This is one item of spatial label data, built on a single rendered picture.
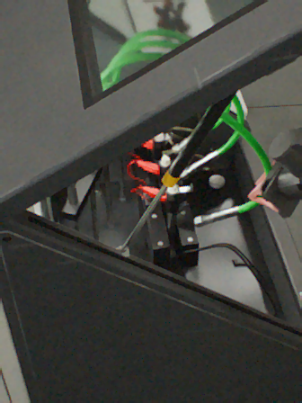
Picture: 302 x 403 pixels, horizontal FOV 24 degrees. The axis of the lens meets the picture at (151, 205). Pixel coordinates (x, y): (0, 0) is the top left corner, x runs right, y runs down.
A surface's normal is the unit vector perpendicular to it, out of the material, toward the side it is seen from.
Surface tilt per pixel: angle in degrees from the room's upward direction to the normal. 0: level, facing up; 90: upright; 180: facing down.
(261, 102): 0
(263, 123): 0
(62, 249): 90
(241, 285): 0
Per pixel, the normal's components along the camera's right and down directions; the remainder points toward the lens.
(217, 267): -0.01, -0.68
